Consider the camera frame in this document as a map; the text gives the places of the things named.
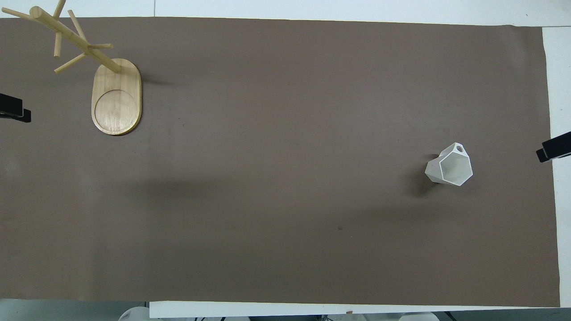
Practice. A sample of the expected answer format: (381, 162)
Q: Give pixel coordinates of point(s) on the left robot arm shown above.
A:
(134, 313)

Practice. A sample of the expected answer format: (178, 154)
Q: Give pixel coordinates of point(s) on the white hexagonal cup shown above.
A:
(455, 167)

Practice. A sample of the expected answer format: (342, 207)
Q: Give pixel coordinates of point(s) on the wooden cup rack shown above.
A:
(117, 102)

